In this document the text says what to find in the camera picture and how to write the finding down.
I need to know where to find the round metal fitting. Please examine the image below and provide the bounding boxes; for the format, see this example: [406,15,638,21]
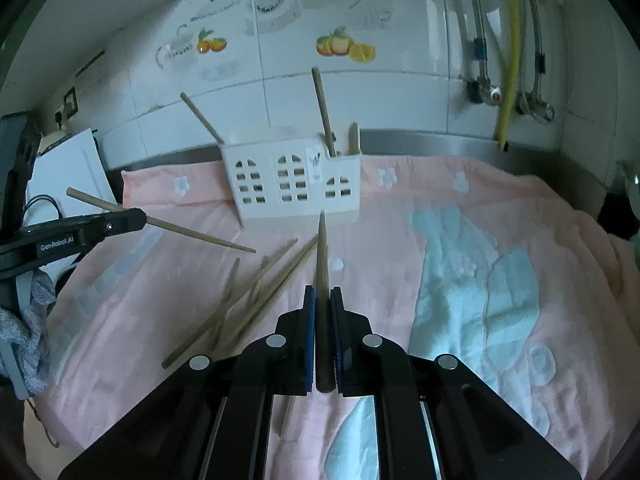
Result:
[616,160,640,197]

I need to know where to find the pink printed blanket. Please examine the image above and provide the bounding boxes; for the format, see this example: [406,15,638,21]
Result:
[30,152,640,480]

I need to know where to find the dark object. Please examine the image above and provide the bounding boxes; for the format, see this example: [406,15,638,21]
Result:
[596,191,640,242]

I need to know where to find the black cable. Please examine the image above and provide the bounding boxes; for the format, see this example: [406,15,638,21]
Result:
[22,193,64,224]

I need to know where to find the metal valve with red mark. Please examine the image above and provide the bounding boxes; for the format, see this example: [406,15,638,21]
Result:
[461,76,504,108]

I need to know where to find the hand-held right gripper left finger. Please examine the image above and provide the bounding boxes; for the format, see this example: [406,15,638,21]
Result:
[57,285,318,480]

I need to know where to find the white box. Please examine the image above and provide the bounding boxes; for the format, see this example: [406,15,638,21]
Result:
[25,127,124,226]

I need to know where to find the white wall cabinet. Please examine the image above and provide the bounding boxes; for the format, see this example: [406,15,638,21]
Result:
[0,0,194,92]

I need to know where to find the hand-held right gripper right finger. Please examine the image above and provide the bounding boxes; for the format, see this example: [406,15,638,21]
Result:
[329,286,583,480]

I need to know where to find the yellow hose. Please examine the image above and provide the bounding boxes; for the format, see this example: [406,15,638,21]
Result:
[494,0,524,154]

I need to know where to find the wall outlet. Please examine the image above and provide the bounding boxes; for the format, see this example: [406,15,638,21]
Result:
[54,86,81,123]

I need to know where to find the wall label sticker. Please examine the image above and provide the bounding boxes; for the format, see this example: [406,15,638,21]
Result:
[74,50,109,80]

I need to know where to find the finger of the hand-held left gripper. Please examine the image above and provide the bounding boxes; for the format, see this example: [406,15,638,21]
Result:
[99,208,149,237]

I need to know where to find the white house-shaped utensil holder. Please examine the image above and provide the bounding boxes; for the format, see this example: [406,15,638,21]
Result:
[219,126,363,229]

